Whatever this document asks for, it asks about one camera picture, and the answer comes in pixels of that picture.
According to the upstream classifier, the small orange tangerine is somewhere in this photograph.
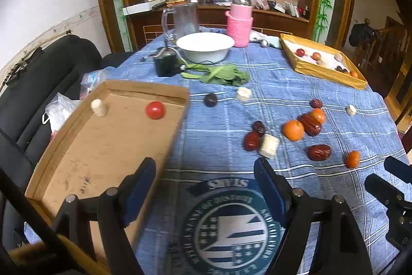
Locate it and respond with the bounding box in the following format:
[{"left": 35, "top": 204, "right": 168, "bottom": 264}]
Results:
[{"left": 345, "top": 151, "right": 360, "bottom": 169}]

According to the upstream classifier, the small white piece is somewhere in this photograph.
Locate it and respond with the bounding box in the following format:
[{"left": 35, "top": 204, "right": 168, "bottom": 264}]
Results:
[{"left": 346, "top": 105, "right": 357, "bottom": 116}]

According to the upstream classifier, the wrinkled red date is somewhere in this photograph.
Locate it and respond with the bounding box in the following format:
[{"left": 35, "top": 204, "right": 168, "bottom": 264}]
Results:
[{"left": 297, "top": 113, "right": 322, "bottom": 137}]

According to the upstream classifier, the red cherry tomato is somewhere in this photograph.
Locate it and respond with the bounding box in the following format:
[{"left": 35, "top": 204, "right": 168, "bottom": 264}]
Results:
[{"left": 145, "top": 101, "right": 166, "bottom": 120}]

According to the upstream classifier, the large orange tangerine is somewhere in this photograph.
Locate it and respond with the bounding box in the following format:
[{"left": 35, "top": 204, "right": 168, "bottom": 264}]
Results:
[{"left": 282, "top": 119, "right": 304, "bottom": 142}]

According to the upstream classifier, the large white cylinder piece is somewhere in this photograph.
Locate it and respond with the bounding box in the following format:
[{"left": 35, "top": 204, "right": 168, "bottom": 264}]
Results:
[{"left": 258, "top": 133, "right": 280, "bottom": 160}]

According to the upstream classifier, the brown cardboard tray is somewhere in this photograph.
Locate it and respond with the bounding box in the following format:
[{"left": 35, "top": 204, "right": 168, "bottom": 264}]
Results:
[{"left": 24, "top": 79, "right": 191, "bottom": 272}]

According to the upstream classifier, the small dark red date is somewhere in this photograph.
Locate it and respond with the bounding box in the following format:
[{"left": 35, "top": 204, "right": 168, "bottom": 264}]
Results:
[{"left": 310, "top": 99, "right": 323, "bottom": 109}]

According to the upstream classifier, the white plastic bag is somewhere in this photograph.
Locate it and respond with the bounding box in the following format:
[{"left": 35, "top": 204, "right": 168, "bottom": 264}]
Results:
[{"left": 42, "top": 93, "right": 80, "bottom": 134}]

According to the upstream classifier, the dark plum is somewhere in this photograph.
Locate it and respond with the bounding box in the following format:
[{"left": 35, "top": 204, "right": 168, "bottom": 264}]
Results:
[{"left": 203, "top": 93, "right": 218, "bottom": 107}]

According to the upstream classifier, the orange fruit in yellow tray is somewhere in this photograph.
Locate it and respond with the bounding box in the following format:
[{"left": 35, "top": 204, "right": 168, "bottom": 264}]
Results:
[{"left": 312, "top": 52, "right": 321, "bottom": 61}]

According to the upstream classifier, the yellow tray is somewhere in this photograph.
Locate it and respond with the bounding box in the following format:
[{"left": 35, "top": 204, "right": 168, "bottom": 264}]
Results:
[{"left": 279, "top": 34, "right": 368, "bottom": 90}]

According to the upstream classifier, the black chair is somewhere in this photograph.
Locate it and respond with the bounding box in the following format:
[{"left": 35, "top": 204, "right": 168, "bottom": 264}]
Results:
[{"left": 0, "top": 33, "right": 134, "bottom": 250}]

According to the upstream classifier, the small black cup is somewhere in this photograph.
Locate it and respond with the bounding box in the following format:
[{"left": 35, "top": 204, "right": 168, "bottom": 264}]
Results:
[{"left": 153, "top": 47, "right": 180, "bottom": 78}]

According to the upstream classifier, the red tomato in yellow tray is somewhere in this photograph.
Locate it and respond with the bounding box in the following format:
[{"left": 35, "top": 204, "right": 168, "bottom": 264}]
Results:
[{"left": 295, "top": 48, "right": 305, "bottom": 57}]

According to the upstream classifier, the blue plaid tablecloth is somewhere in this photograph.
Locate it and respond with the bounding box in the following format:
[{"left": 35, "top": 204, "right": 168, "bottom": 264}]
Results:
[{"left": 24, "top": 26, "right": 411, "bottom": 275}]

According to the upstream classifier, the green leafy vegetable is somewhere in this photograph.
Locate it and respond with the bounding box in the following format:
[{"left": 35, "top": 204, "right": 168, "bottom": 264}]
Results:
[{"left": 181, "top": 64, "right": 250, "bottom": 87}]

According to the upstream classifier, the white enamel bowl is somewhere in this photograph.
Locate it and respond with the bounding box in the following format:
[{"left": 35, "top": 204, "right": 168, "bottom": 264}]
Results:
[{"left": 176, "top": 32, "right": 235, "bottom": 64}]

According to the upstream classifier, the white cloth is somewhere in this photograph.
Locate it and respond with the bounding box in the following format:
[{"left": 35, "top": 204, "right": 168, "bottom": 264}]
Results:
[{"left": 249, "top": 31, "right": 281, "bottom": 49}]

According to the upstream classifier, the clear glass mug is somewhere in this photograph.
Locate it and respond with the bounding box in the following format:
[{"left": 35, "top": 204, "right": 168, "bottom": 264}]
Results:
[{"left": 161, "top": 3, "right": 200, "bottom": 43}]

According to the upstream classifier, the pink knitted bottle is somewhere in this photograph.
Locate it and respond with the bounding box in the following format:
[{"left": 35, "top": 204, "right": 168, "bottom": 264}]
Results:
[{"left": 225, "top": 0, "right": 253, "bottom": 47}]

